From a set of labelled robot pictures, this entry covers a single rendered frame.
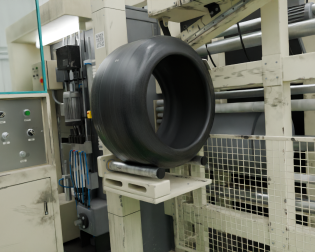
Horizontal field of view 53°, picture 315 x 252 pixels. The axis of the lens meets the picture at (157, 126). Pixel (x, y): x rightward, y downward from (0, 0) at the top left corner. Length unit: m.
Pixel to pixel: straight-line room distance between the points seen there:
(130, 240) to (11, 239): 0.57
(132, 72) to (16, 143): 0.75
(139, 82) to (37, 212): 0.88
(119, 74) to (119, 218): 0.78
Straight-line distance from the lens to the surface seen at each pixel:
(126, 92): 1.17
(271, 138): 1.48
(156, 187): 1.25
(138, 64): 1.20
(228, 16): 1.60
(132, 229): 1.72
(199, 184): 1.46
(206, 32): 1.66
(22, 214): 1.69
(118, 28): 1.64
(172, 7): 1.65
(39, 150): 1.72
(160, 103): 1.88
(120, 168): 1.43
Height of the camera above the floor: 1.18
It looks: 4 degrees down
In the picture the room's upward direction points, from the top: 4 degrees counter-clockwise
